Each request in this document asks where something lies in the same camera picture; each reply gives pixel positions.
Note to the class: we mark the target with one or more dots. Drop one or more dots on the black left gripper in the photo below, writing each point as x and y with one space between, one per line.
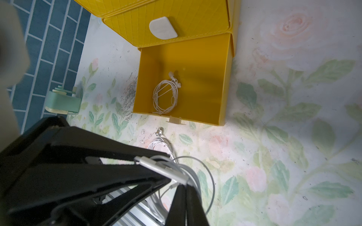
45 183

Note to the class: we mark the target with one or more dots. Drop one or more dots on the yellow drawer cabinet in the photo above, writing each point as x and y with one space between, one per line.
195 41

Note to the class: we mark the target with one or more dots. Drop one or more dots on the green and cream box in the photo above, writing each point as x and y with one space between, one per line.
62 101

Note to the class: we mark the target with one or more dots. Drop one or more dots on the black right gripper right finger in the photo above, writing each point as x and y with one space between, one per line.
194 210

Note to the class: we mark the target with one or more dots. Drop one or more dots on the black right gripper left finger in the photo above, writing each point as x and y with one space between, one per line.
177 212

